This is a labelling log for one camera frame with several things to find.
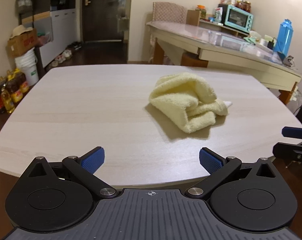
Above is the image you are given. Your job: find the row of shoes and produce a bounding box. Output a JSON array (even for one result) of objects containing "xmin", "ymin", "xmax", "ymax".
[{"xmin": 51, "ymin": 41, "xmax": 83, "ymax": 67}]

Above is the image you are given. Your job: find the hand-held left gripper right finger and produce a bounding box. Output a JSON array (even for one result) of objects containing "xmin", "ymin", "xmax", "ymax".
[{"xmin": 187, "ymin": 147, "xmax": 282, "ymax": 201}]

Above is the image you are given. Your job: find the orange-lidded jar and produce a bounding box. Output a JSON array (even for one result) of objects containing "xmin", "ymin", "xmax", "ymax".
[{"xmin": 197, "ymin": 4, "xmax": 207, "ymax": 19}]

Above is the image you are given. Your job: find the group of cooking oil bottles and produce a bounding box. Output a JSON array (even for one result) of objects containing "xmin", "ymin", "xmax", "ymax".
[{"xmin": 0, "ymin": 69, "xmax": 30, "ymax": 114}]

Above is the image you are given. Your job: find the teal toaster oven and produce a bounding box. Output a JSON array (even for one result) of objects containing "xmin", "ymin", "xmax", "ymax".
[{"xmin": 224, "ymin": 4, "xmax": 254, "ymax": 33}]

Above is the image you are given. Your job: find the pale yellow towel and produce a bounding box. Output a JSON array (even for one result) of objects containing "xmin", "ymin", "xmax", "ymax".
[{"xmin": 148, "ymin": 72, "xmax": 233, "ymax": 134}]

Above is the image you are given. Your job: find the straw hat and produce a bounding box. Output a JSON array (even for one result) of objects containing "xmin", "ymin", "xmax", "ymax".
[{"xmin": 10, "ymin": 25, "xmax": 33, "ymax": 39}]

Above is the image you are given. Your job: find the dark wooden door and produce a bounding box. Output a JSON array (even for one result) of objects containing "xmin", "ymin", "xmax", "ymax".
[{"xmin": 81, "ymin": 0, "xmax": 128, "ymax": 43}]

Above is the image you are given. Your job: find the beige glass-topped dining table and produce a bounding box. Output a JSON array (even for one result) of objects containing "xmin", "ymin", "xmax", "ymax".
[{"xmin": 145, "ymin": 21, "xmax": 302, "ymax": 105}]

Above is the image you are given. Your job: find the cardboard box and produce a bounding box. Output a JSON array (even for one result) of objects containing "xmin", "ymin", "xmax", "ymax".
[{"xmin": 7, "ymin": 29, "xmax": 38, "ymax": 57}]

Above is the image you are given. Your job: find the white plastic bucket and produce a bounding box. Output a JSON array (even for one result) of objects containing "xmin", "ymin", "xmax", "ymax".
[{"xmin": 15, "ymin": 49, "xmax": 39, "ymax": 87}]

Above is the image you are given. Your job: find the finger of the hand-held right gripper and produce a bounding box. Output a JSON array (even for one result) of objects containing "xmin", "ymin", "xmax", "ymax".
[
  {"xmin": 282, "ymin": 126, "xmax": 302, "ymax": 139},
  {"xmin": 272, "ymin": 139, "xmax": 302, "ymax": 167}
]

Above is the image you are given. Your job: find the clear plastic container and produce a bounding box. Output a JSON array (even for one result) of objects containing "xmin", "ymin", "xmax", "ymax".
[{"xmin": 208, "ymin": 30, "xmax": 223, "ymax": 46}]

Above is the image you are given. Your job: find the wooden desktop shelf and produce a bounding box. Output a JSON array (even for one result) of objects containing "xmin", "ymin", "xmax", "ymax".
[{"xmin": 186, "ymin": 9, "xmax": 250, "ymax": 37}]

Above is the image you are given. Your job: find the clear plastic holder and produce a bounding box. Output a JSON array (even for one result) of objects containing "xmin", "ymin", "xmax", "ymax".
[{"xmin": 116, "ymin": 15, "xmax": 129, "ymax": 33}]

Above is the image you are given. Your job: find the red and white carton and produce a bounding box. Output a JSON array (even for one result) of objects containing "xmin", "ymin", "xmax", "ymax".
[{"xmin": 213, "ymin": 7, "xmax": 223, "ymax": 23}]

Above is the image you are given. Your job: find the blue water bottle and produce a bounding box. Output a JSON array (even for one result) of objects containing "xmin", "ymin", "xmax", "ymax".
[{"xmin": 275, "ymin": 19, "xmax": 294, "ymax": 58}]

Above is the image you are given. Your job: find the chair with patterned cover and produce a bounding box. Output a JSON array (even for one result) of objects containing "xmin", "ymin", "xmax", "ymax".
[{"xmin": 148, "ymin": 2, "xmax": 188, "ymax": 64}]

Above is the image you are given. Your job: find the round wooden stool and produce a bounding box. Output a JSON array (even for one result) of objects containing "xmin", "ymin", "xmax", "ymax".
[{"xmin": 181, "ymin": 52, "xmax": 208, "ymax": 68}]

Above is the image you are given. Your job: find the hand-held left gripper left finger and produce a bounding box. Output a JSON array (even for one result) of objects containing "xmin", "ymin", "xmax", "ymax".
[{"xmin": 20, "ymin": 146, "xmax": 118, "ymax": 200}]

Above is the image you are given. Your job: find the group of food jars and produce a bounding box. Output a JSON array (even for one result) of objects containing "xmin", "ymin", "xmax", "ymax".
[{"xmin": 221, "ymin": 0, "xmax": 252, "ymax": 12}]

